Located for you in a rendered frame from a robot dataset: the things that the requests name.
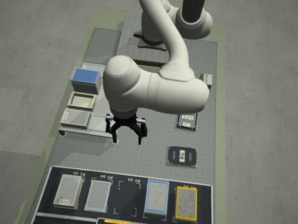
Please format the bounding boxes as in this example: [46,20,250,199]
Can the yellow tip rack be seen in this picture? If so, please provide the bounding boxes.
[174,186,197,224]

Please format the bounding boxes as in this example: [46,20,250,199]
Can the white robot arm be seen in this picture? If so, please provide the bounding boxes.
[102,0,213,119]

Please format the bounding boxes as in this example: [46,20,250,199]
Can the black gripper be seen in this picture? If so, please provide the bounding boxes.
[105,114,147,145]

